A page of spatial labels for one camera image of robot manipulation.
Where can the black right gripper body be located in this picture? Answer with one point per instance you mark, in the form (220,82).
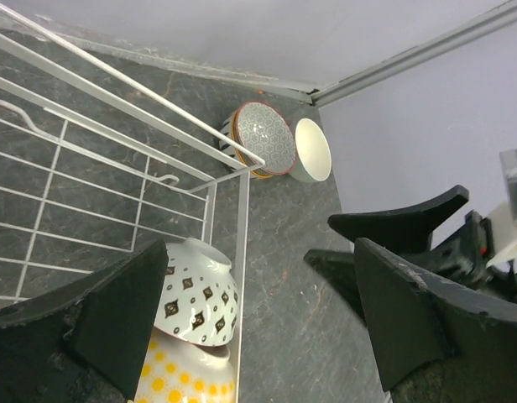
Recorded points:
(464,258)

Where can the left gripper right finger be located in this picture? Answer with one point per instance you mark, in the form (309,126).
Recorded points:
(435,340)

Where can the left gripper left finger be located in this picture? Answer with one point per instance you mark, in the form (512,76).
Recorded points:
(85,341)

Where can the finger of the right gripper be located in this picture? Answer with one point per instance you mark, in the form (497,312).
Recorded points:
(406,230)
(337,268)

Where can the plain white ribbed bowl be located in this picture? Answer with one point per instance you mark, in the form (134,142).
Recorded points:
(313,162)

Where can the white bowl dark diamond pattern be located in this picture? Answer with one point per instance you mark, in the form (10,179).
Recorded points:
(199,302)

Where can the grey dotted bowl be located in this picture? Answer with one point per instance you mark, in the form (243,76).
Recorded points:
(264,132)

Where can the white wire dish rack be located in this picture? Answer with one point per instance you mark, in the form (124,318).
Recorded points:
(94,167)

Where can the yellow sun pattern bowl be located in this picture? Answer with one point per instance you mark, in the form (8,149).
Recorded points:
(177,371)

